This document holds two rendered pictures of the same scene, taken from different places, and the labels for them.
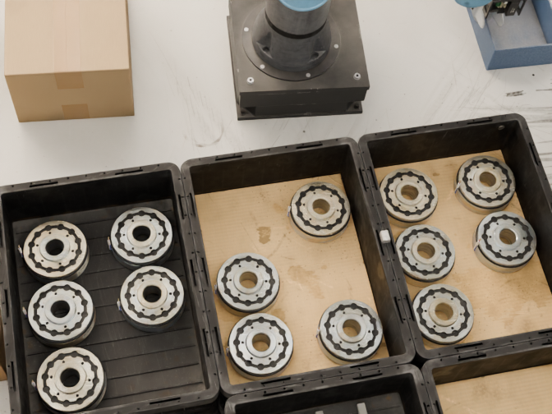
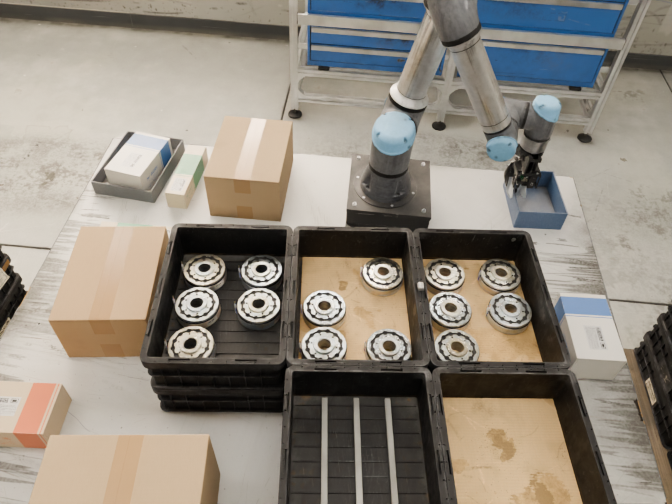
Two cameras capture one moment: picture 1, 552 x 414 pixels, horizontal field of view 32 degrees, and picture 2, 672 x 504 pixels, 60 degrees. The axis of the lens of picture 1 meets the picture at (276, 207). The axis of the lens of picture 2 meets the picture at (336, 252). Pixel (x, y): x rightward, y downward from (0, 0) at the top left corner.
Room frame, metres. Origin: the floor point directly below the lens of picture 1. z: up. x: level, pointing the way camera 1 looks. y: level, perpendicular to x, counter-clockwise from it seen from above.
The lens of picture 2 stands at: (-0.18, -0.23, 1.97)
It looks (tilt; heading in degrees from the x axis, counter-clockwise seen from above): 48 degrees down; 17
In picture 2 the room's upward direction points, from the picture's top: 3 degrees clockwise
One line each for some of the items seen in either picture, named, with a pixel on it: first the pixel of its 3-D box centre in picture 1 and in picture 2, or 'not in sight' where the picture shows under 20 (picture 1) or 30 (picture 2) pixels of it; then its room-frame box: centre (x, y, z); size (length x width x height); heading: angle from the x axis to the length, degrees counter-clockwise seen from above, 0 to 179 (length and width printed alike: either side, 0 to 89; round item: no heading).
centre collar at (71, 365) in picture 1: (70, 378); (190, 344); (0.39, 0.27, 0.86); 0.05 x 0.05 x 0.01
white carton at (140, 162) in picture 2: not in sight; (140, 164); (1.00, 0.80, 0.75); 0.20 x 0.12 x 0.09; 4
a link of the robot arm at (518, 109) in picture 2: not in sight; (505, 115); (1.26, -0.26, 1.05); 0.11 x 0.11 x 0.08; 4
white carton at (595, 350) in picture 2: not in sight; (585, 335); (0.83, -0.60, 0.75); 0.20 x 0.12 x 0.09; 17
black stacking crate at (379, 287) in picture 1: (290, 272); (353, 305); (0.62, -0.04, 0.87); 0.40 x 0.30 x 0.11; 20
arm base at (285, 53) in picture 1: (293, 24); (387, 173); (1.13, 0.02, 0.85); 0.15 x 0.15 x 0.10
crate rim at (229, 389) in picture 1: (292, 259); (355, 292); (0.62, -0.04, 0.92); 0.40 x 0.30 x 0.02; 20
